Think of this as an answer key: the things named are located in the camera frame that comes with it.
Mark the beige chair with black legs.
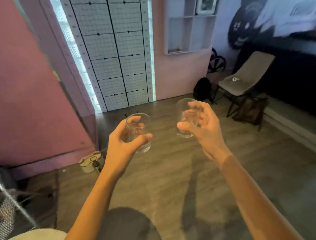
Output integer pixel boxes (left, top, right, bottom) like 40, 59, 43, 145
213, 51, 275, 118

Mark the framed picture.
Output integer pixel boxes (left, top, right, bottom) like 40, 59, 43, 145
196, 0, 218, 15

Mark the person's right hand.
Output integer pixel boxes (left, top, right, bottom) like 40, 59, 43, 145
177, 101, 232, 164

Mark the brown bag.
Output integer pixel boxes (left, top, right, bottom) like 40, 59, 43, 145
232, 95, 269, 131

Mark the person's left forearm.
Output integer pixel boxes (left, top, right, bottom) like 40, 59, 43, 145
65, 165, 124, 240

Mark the white grid door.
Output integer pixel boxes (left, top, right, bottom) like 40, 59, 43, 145
60, 0, 155, 112

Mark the clear drinking glass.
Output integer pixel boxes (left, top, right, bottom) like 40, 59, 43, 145
125, 113, 152, 153
176, 98, 202, 138

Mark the black fan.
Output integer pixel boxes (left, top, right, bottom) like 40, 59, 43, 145
208, 48, 227, 74

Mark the person's right forearm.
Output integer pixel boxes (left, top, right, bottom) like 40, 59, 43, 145
219, 154, 305, 240

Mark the black backpack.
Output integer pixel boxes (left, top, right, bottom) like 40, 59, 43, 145
193, 77, 213, 102

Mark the person's left hand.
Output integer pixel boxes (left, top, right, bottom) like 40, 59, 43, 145
105, 116, 153, 176

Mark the white wall shelf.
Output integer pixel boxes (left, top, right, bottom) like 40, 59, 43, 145
164, 0, 220, 55

